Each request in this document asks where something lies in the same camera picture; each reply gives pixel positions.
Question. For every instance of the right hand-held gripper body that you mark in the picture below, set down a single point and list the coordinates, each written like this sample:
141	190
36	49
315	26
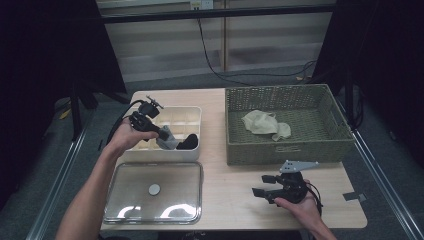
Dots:
293	190

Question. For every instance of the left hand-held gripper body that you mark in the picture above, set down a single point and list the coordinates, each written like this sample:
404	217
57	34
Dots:
143	121

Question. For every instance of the grey sock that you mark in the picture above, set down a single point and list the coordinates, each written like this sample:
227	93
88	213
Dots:
170	141

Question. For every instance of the white divided storage box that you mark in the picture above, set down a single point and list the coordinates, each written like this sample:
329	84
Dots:
183	116

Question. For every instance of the black sock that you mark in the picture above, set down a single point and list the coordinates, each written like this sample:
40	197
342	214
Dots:
189	142

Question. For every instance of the green woven basket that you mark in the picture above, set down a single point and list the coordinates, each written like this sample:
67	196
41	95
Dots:
286	153

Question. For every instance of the cream sock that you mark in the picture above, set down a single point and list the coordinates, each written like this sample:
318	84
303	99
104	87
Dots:
283	131
261	122

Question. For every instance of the clear plastic lid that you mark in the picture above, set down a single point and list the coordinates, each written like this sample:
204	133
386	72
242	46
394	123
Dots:
133	200

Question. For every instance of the person's right hand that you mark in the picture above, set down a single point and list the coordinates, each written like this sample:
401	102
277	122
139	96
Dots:
306	210

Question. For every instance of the person's left hand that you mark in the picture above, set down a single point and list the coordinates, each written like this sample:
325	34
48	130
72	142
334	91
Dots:
126	140

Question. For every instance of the white round disc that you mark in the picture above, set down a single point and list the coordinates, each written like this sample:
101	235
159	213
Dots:
154	189

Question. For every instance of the grey tape strip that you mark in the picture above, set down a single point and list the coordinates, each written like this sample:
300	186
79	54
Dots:
355	196

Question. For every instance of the black metal stand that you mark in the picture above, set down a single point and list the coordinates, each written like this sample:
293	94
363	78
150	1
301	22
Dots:
76	110
349	100

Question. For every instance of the black curtain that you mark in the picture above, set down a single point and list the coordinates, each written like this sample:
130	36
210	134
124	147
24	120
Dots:
383	50
50	66

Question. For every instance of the black horizontal bar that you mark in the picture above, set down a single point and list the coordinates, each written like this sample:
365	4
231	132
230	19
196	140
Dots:
200	14

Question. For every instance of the metal floor rail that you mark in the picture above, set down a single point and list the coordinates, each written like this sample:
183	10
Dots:
56	190
383	186

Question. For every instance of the wall power outlet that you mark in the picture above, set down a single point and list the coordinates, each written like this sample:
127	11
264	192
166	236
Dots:
201	4

